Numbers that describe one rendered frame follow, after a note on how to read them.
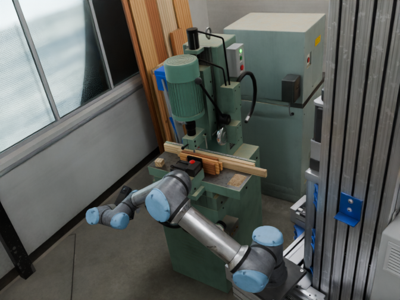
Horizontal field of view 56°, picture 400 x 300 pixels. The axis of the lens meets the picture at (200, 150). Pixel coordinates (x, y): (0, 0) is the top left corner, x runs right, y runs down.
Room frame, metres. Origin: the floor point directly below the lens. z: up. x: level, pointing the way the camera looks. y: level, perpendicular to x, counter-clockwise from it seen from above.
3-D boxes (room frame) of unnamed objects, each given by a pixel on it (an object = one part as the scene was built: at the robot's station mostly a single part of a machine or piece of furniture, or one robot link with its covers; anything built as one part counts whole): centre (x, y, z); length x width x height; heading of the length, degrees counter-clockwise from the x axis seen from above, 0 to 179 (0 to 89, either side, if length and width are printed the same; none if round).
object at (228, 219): (1.58, -0.10, 0.58); 0.12 x 0.08 x 0.08; 144
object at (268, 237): (1.04, -0.21, 0.98); 0.13 x 0.12 x 0.14; 146
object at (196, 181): (1.65, 0.09, 0.92); 0.15 x 0.13 x 0.09; 54
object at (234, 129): (1.91, -0.20, 1.02); 0.09 x 0.07 x 0.12; 54
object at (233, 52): (2.03, -0.27, 1.40); 0.10 x 0.06 x 0.16; 144
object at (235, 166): (1.76, -0.10, 0.92); 0.56 x 0.02 x 0.04; 54
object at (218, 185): (1.72, 0.04, 0.87); 0.61 x 0.30 x 0.06; 54
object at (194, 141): (1.86, 0.02, 1.03); 0.14 x 0.07 x 0.09; 144
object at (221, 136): (1.88, -0.14, 1.02); 0.12 x 0.03 x 0.12; 144
